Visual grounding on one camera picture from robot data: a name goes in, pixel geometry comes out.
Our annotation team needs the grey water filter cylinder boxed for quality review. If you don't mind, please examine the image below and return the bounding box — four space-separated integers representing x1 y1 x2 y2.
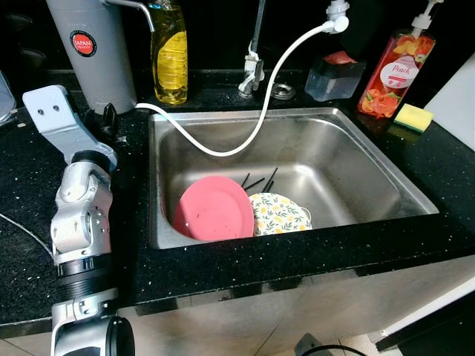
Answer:
45 0 157 116

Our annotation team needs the yellow dish soap bottle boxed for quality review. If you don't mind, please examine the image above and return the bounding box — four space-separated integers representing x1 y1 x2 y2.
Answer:
151 0 189 106

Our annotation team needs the white plastic container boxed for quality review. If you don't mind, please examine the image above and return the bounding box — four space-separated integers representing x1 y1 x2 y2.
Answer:
0 70 17 123

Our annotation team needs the yellow green sponge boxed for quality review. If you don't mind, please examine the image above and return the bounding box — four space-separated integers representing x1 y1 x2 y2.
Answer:
393 104 435 134

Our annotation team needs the chrome faucet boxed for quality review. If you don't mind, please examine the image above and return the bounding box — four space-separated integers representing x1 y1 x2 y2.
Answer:
237 0 268 97

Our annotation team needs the red peach soap pump bottle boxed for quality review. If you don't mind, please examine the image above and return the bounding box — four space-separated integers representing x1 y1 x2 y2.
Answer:
356 0 445 119

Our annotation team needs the stainless steel sink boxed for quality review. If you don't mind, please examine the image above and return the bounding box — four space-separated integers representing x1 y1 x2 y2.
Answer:
147 108 440 251

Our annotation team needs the clear sponge holder box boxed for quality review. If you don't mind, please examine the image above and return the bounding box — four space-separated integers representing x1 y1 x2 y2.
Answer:
304 50 367 102

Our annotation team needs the grey cabinet front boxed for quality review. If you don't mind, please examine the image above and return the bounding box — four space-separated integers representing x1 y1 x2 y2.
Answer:
0 256 475 356

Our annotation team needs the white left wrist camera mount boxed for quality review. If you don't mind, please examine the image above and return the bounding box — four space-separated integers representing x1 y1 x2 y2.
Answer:
22 85 118 165

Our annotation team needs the white flexible tap hose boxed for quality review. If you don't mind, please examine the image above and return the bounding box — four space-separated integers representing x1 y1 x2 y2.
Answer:
135 0 351 158

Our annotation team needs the chrome counter ring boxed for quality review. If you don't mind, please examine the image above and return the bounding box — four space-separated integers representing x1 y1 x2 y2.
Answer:
269 83 296 101

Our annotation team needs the black cable loop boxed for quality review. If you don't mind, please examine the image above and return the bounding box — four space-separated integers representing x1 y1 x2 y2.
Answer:
293 332 372 356

